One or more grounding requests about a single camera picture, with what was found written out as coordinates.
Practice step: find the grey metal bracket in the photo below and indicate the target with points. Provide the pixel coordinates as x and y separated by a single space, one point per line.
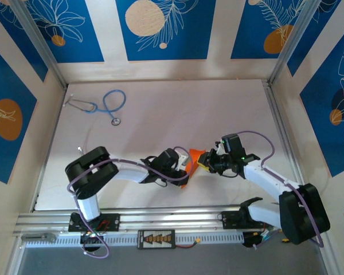
37 237

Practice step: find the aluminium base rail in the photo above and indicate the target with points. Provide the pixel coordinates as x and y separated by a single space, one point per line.
172 217

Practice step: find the orange paper sheet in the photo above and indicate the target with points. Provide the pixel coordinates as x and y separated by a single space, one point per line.
193 169

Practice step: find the blue stethoscope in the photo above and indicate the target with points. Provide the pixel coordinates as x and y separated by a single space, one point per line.
116 121

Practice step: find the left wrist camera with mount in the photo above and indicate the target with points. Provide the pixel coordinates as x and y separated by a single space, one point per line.
183 161

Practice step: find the yellow black pliers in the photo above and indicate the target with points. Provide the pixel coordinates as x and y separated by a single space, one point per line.
285 241

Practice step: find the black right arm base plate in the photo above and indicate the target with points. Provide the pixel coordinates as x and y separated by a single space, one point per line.
232 219

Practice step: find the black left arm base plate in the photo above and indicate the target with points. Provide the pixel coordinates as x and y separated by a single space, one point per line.
111 222

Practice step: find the black power distribution board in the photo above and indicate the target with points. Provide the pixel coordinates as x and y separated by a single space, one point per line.
156 239

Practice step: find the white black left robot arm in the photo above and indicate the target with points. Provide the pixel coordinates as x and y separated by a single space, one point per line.
129 172

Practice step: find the aluminium side rail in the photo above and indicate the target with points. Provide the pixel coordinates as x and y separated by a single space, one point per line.
275 109

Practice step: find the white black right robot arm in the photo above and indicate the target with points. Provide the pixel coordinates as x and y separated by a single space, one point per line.
266 180

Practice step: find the aluminium frame post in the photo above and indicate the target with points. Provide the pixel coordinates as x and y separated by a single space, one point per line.
292 40
37 40

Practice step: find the clear plastic glasses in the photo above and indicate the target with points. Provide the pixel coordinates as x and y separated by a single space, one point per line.
79 148

